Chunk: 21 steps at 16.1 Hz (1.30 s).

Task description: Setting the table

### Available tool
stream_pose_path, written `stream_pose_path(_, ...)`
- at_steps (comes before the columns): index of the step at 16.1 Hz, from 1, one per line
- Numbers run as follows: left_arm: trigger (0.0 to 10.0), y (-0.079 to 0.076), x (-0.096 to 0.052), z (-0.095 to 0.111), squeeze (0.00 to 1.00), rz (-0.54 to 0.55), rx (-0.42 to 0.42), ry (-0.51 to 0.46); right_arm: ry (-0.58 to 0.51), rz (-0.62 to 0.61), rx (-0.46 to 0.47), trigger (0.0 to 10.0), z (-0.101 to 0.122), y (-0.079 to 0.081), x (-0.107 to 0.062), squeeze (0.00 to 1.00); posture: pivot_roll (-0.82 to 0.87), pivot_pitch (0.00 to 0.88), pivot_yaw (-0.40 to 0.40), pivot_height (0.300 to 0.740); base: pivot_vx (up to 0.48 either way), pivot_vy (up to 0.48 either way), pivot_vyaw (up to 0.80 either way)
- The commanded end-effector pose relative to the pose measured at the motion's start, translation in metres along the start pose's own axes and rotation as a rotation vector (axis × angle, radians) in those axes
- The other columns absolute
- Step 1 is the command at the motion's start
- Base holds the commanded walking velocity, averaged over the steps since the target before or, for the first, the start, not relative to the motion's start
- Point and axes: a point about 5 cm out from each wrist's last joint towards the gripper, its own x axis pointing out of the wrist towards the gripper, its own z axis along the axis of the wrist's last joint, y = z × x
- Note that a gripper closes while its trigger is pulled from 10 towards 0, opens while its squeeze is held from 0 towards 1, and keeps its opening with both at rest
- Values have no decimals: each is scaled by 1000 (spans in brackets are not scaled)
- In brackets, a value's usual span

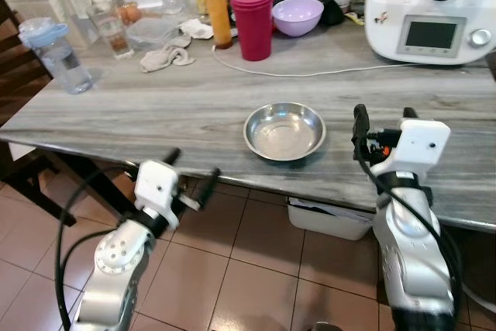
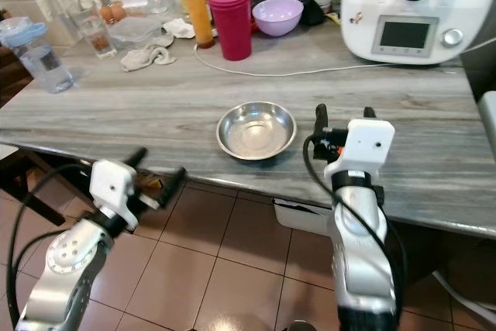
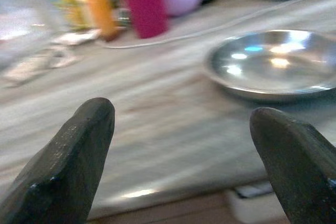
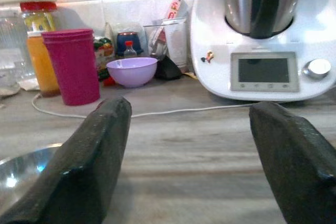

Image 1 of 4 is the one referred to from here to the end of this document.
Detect white storage box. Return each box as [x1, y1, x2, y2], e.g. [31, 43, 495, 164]
[287, 195, 377, 241]

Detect crumpled white tissue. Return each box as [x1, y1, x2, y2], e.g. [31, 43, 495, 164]
[180, 19, 214, 40]

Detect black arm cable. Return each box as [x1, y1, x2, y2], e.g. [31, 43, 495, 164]
[54, 164, 142, 331]
[353, 136, 463, 301]

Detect clear bottle with blue lid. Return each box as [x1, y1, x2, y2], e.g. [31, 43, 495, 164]
[19, 19, 94, 95]

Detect orange sauce bottle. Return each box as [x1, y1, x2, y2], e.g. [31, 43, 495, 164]
[205, 0, 233, 50]

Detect drinking glass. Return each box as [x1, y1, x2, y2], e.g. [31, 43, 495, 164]
[88, 2, 134, 60]

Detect crumpled grey cloth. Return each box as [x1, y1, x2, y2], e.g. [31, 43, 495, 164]
[140, 35, 195, 73]

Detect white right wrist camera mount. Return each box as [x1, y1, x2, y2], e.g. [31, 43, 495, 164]
[370, 119, 452, 184]

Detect red plastic cup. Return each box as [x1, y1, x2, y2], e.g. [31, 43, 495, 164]
[230, 0, 276, 62]

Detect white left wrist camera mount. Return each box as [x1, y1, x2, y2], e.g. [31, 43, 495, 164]
[134, 160, 181, 229]

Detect small black object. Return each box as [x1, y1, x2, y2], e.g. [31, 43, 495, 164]
[322, 0, 346, 26]

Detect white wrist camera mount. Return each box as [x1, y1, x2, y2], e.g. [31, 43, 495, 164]
[134, 160, 181, 229]
[370, 119, 452, 184]

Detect shallow steel bowl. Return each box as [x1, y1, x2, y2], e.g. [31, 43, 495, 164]
[243, 102, 326, 162]

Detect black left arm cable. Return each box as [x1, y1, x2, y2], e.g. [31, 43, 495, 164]
[54, 164, 142, 331]

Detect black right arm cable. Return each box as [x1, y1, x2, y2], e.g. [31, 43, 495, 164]
[353, 136, 463, 301]

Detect white kitchen machine with display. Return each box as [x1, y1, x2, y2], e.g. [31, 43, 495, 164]
[364, 0, 496, 66]

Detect purple plastic bowl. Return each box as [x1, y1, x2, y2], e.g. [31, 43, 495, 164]
[272, 0, 325, 37]

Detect clear plastic food container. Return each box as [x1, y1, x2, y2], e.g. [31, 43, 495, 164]
[126, 17, 181, 51]

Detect brown egg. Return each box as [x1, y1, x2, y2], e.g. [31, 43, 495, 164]
[116, 2, 143, 26]

